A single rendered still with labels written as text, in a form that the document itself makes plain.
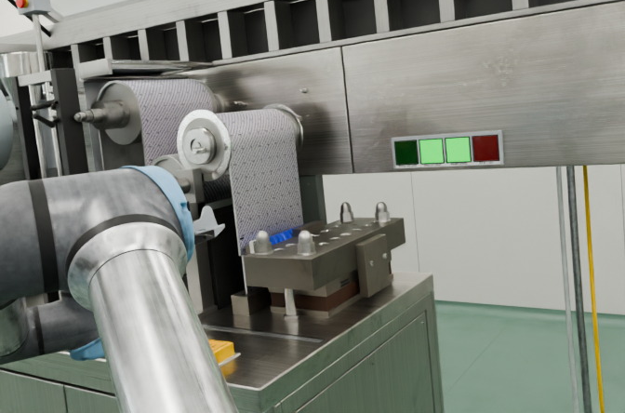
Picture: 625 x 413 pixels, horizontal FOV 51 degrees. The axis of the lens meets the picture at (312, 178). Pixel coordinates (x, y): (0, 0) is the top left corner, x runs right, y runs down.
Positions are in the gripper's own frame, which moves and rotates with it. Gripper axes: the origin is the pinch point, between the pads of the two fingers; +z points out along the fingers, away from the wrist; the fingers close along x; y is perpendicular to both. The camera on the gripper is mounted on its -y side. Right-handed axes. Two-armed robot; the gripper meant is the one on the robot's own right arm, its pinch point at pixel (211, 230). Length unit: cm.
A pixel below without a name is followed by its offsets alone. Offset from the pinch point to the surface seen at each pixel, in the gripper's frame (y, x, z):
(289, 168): 8.4, -0.1, 28.1
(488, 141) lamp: 10, -43, 40
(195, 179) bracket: 9.5, 7.2, 5.0
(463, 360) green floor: -108, 34, 203
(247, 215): 0.8, 0.1, 11.4
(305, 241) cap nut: -3.6, -16.8, 6.9
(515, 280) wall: -87, 26, 274
